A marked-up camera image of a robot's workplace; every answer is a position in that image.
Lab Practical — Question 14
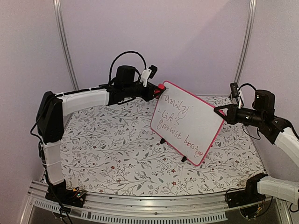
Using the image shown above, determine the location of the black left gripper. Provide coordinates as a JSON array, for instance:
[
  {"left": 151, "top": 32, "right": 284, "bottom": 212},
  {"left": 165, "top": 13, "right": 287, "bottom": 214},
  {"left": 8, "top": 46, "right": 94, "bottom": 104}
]
[{"left": 124, "top": 82, "right": 163, "bottom": 102}]

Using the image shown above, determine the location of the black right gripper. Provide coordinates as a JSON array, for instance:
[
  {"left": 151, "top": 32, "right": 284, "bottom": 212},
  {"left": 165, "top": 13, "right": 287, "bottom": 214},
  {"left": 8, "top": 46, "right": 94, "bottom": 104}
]
[{"left": 214, "top": 104, "right": 265, "bottom": 127}]

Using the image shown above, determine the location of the red whiteboard eraser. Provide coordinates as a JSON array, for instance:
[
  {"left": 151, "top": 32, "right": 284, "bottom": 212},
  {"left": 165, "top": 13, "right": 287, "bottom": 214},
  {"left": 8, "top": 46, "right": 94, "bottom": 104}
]
[{"left": 157, "top": 84, "right": 166, "bottom": 92}]

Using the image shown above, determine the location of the pink framed whiteboard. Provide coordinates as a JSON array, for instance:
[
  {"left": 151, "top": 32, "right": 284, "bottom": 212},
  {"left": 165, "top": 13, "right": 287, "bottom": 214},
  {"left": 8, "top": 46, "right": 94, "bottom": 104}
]
[{"left": 150, "top": 81, "right": 224, "bottom": 166}]

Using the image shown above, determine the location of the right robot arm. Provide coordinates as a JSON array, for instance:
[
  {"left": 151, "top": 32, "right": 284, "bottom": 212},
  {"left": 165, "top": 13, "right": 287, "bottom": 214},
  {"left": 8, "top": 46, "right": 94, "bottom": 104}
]
[{"left": 214, "top": 90, "right": 299, "bottom": 207}]

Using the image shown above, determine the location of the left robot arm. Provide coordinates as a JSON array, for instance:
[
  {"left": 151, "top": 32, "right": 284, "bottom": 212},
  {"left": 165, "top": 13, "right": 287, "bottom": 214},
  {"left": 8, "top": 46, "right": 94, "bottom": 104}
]
[{"left": 34, "top": 65, "right": 163, "bottom": 203}]

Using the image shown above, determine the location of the floral patterned table mat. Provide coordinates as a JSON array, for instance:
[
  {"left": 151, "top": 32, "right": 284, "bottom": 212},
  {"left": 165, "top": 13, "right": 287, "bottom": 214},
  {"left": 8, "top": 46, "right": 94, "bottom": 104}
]
[{"left": 60, "top": 99, "right": 265, "bottom": 196}]

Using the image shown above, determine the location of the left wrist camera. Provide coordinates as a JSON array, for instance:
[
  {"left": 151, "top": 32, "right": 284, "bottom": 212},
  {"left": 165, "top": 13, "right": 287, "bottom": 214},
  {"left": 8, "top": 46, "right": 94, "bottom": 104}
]
[{"left": 140, "top": 65, "right": 158, "bottom": 87}]

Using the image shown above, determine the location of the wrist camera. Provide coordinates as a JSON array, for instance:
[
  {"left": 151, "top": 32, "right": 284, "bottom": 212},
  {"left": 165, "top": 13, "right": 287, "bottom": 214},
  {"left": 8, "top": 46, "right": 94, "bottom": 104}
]
[
  {"left": 230, "top": 83, "right": 244, "bottom": 109},
  {"left": 140, "top": 65, "right": 158, "bottom": 87}
]

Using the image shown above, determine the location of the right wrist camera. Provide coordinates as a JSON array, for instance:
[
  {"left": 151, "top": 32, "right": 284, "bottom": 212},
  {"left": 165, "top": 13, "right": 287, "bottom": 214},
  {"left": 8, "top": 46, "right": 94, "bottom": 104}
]
[{"left": 230, "top": 83, "right": 244, "bottom": 109}]

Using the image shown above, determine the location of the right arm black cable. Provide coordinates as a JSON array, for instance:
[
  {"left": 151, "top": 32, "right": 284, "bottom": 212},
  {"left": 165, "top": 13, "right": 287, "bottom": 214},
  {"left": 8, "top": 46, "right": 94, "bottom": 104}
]
[{"left": 238, "top": 83, "right": 262, "bottom": 140}]

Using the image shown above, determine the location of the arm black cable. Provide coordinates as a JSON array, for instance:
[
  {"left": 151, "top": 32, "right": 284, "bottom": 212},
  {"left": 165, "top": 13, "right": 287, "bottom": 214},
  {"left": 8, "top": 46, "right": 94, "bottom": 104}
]
[
  {"left": 108, "top": 51, "right": 148, "bottom": 84},
  {"left": 238, "top": 83, "right": 262, "bottom": 140}
]

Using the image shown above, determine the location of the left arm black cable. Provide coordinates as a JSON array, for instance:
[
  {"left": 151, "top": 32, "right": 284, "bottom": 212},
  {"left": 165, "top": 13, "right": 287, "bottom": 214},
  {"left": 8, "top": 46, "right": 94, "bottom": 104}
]
[{"left": 108, "top": 51, "right": 148, "bottom": 84}]

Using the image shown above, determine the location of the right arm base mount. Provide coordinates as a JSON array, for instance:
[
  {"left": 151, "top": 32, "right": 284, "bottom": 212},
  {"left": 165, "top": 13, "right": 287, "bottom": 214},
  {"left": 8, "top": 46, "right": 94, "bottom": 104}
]
[{"left": 224, "top": 188, "right": 266, "bottom": 208}]

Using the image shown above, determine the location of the right aluminium frame post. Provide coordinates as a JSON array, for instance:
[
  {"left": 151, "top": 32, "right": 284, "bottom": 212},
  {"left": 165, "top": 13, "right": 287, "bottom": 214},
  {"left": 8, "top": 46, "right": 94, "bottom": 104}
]
[{"left": 234, "top": 0, "right": 256, "bottom": 83}]

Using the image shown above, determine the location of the aluminium frame post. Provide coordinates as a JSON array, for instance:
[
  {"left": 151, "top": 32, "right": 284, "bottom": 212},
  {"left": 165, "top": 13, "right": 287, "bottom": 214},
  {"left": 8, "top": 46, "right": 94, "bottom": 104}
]
[
  {"left": 234, "top": 0, "right": 256, "bottom": 83},
  {"left": 53, "top": 0, "right": 79, "bottom": 91}
]

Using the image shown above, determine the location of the front aluminium rail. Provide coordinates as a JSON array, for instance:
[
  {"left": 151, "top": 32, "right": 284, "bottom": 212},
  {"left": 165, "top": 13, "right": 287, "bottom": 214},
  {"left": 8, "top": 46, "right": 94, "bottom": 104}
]
[{"left": 21, "top": 179, "right": 295, "bottom": 224}]

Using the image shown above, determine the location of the left aluminium frame post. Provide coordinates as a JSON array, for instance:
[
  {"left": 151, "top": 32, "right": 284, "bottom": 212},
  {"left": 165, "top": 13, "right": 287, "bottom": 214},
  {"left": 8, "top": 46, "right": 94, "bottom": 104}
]
[{"left": 53, "top": 0, "right": 79, "bottom": 91}]

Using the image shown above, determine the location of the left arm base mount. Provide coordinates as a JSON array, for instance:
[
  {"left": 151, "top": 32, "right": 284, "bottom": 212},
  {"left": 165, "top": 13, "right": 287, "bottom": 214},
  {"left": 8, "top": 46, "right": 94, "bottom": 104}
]
[{"left": 45, "top": 186, "right": 86, "bottom": 208}]

